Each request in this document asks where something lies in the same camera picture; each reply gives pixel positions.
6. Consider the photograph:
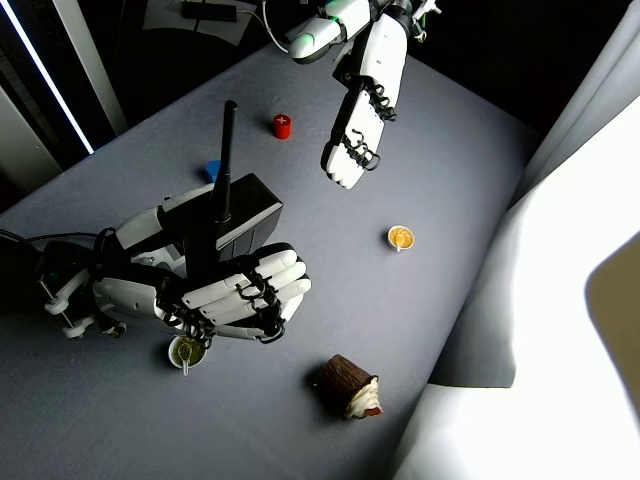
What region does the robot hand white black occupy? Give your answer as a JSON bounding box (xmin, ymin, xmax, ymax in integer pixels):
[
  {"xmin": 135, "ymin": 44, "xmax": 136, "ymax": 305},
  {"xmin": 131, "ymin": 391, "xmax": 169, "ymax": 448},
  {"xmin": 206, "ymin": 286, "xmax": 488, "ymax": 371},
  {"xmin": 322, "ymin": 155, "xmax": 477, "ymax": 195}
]
[
  {"xmin": 92, "ymin": 182, "xmax": 312, "ymax": 346},
  {"xmin": 288, "ymin": 0, "xmax": 409, "ymax": 191}
]

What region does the small bowl of green soup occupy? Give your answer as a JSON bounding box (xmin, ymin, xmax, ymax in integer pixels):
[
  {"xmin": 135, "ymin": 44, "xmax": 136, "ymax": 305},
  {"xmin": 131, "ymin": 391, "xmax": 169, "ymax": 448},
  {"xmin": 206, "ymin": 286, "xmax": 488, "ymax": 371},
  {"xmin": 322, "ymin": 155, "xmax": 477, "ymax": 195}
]
[{"xmin": 167, "ymin": 334, "xmax": 209, "ymax": 377}]

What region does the grey table cloth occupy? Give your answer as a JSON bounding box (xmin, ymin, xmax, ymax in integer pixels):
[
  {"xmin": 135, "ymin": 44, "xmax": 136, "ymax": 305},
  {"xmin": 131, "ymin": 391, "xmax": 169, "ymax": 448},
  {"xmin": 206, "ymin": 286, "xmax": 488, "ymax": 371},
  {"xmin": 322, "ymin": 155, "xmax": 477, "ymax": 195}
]
[{"xmin": 0, "ymin": 9, "xmax": 541, "ymax": 480}]

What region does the chocolate cake roll with cream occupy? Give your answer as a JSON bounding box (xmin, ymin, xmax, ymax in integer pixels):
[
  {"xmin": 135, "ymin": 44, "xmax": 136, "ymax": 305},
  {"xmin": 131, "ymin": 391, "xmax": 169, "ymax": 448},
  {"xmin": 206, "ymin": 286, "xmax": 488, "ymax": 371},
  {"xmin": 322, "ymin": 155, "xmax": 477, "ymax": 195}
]
[{"xmin": 312, "ymin": 353, "xmax": 385, "ymax": 421}]

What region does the small cup of coffee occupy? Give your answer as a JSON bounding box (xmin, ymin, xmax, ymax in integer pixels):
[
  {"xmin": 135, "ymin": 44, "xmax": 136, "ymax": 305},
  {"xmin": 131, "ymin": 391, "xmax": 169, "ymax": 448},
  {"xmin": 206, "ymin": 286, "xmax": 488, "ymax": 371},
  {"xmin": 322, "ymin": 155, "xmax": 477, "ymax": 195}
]
[{"xmin": 387, "ymin": 224, "xmax": 416, "ymax": 254}]

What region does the black flat device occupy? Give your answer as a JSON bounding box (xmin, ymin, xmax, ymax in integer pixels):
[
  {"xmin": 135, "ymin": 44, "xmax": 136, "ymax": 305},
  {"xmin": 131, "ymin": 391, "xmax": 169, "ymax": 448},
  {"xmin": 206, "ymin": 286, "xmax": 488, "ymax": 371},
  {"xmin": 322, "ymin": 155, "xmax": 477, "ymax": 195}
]
[{"xmin": 180, "ymin": 0, "xmax": 239, "ymax": 22}]

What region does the white curtain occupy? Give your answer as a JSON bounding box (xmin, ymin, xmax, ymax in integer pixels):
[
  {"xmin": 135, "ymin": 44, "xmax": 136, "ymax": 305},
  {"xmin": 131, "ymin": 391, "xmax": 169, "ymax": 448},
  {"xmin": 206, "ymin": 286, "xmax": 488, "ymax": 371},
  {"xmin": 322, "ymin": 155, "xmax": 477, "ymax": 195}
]
[{"xmin": 392, "ymin": 0, "xmax": 640, "ymax": 480}]

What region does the grey cabinet panel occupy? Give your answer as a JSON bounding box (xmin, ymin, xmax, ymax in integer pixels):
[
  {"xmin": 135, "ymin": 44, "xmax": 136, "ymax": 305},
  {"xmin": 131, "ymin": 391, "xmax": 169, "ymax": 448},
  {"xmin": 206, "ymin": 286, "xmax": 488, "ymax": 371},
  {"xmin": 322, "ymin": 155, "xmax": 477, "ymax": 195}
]
[{"xmin": 0, "ymin": 87, "xmax": 64, "ymax": 189}]

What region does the white pillar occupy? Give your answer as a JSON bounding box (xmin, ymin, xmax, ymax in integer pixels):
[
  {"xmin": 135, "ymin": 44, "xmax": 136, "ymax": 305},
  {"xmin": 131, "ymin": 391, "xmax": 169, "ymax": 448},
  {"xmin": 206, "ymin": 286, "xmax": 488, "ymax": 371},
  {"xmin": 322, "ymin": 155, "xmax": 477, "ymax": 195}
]
[{"xmin": 52, "ymin": 0, "xmax": 130, "ymax": 136}]

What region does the white light strip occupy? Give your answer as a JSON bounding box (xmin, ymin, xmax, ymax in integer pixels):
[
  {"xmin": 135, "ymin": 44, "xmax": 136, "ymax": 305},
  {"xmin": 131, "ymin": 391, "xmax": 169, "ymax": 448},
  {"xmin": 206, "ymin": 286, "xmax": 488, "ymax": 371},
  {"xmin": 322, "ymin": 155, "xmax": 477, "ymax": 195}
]
[{"xmin": 0, "ymin": 0, "xmax": 96, "ymax": 156}]

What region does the beige panel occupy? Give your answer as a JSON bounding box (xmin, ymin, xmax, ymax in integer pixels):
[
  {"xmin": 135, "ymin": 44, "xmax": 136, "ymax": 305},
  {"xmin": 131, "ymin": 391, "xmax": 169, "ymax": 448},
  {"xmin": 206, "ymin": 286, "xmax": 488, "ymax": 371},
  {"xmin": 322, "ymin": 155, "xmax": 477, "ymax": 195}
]
[{"xmin": 584, "ymin": 234, "xmax": 640, "ymax": 416}]

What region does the white cable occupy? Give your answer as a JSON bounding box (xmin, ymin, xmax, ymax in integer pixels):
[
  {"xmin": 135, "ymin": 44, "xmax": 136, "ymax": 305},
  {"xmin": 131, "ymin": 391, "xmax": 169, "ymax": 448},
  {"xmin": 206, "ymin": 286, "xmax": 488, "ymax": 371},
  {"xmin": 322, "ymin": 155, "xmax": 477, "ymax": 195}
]
[{"xmin": 249, "ymin": 0, "xmax": 291, "ymax": 54}]

